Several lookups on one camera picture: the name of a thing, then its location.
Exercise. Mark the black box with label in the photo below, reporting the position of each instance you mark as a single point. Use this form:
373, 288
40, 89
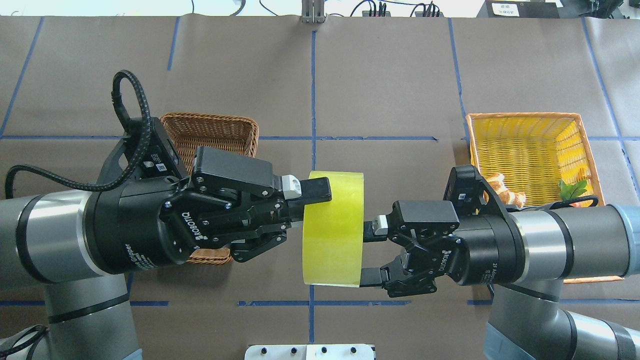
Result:
525, 9

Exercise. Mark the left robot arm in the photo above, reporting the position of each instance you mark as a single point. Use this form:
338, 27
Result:
80, 244

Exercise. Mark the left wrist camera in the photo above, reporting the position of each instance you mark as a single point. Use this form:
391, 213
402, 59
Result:
161, 158

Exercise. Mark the toy carrot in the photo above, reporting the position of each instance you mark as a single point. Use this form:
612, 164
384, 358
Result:
570, 191

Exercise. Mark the brown wicker basket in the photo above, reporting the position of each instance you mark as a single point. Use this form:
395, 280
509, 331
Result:
190, 130

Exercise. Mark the toy croissant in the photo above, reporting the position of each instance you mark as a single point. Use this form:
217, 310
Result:
508, 197

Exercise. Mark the aluminium frame post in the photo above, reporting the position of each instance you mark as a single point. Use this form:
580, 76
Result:
313, 11

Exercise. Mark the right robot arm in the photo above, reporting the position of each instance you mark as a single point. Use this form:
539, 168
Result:
525, 256

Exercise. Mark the yellow tape roll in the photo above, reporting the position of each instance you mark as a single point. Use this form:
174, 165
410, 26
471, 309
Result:
332, 232

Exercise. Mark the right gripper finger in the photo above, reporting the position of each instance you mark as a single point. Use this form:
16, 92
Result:
371, 278
377, 230

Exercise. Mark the white mounting plate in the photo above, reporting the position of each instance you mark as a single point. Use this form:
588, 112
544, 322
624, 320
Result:
349, 351

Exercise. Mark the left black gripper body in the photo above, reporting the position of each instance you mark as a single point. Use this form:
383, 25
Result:
137, 227

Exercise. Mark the yellow plastic basket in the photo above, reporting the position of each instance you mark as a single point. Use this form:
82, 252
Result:
535, 151

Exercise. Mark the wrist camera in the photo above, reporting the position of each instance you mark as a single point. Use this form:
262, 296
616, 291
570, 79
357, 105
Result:
161, 158
470, 193

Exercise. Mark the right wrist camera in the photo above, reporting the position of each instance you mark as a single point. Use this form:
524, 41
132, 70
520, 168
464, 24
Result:
470, 193

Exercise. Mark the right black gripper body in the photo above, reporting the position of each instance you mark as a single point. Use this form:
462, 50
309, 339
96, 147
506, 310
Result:
487, 252

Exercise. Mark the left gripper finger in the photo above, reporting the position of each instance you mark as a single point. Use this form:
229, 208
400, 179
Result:
305, 192

